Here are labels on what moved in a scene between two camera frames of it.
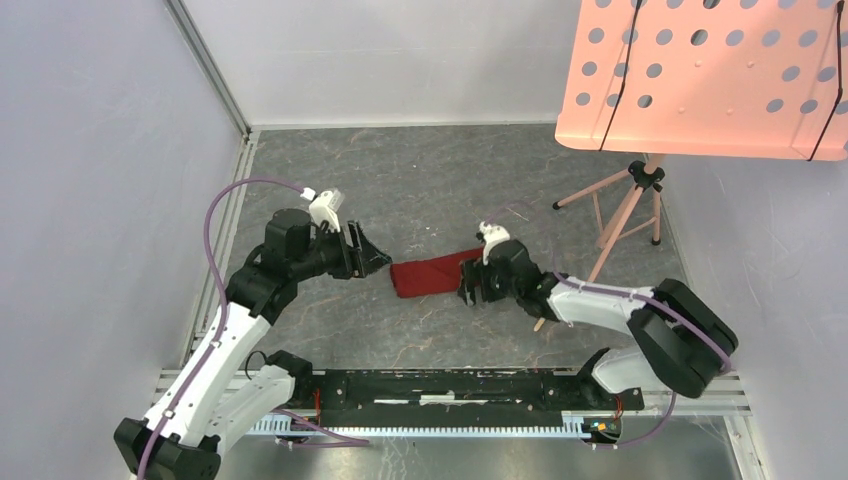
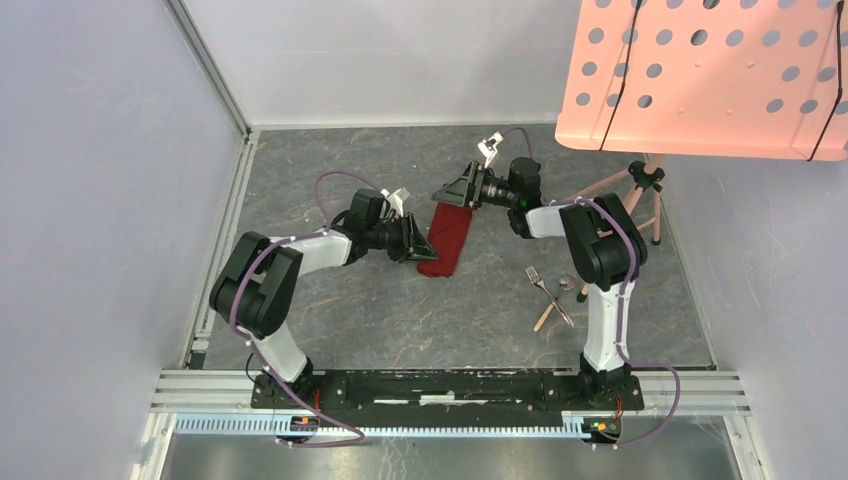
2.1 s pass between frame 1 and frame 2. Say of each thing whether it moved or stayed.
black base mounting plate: stayed
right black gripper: moved
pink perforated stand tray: stayed
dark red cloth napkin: moved
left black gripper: moved
